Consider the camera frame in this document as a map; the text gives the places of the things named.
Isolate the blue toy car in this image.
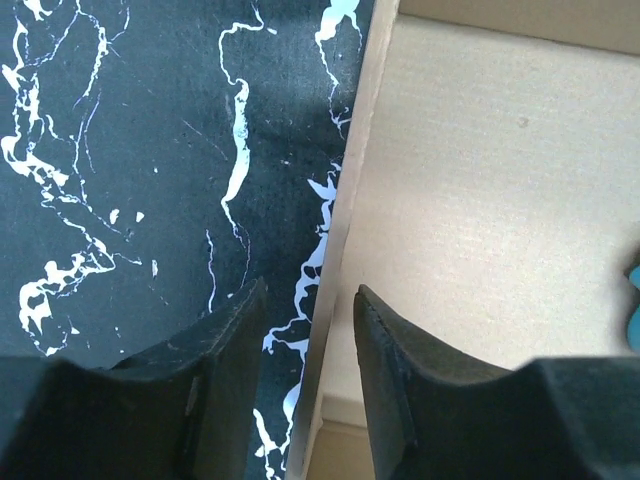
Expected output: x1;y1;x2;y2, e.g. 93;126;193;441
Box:
626;266;640;353

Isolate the cardboard box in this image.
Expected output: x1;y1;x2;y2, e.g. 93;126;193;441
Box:
286;1;639;479

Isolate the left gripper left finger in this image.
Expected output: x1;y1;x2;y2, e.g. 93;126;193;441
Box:
1;279;267;479

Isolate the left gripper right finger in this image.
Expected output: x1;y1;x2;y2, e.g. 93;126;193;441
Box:
353;286;639;479

